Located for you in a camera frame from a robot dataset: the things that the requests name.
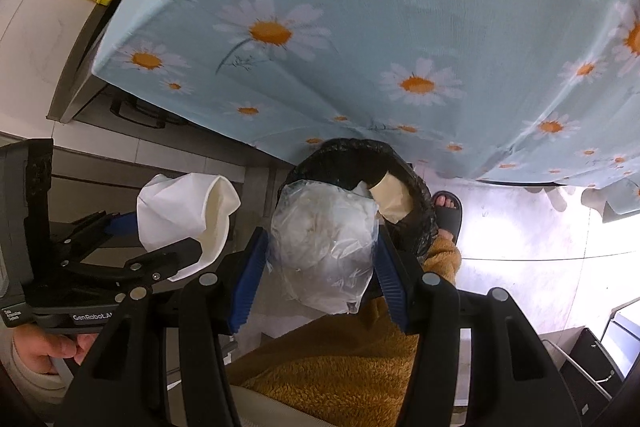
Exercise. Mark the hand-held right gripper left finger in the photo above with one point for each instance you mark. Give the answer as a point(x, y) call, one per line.
point(250, 279)

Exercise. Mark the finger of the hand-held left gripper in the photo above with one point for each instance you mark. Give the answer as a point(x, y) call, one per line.
point(122, 224)
point(165, 257)

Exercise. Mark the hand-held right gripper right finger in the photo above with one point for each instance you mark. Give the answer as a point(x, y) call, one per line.
point(392, 284)

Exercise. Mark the white paper cup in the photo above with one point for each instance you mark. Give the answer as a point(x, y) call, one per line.
point(175, 207)

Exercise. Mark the clear bag of white tissue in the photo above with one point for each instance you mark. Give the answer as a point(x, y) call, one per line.
point(325, 247)

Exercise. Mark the brown paper cup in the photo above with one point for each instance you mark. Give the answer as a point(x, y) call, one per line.
point(392, 199)

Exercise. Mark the bin with black liner bag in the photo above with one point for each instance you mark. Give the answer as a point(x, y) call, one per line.
point(345, 155)

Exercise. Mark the person's left forearm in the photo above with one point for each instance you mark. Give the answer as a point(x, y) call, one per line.
point(25, 389)

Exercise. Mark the person's left hand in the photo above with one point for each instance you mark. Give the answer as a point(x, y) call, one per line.
point(47, 349)

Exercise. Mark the person's foot in black slipper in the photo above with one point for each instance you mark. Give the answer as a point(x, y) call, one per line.
point(446, 227)

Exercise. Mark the person's yellow fleece pants leg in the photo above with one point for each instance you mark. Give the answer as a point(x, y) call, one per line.
point(325, 372)

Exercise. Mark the black box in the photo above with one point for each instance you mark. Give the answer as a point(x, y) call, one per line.
point(590, 367)

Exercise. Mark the blue daisy tablecloth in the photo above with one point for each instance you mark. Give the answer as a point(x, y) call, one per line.
point(400, 7)

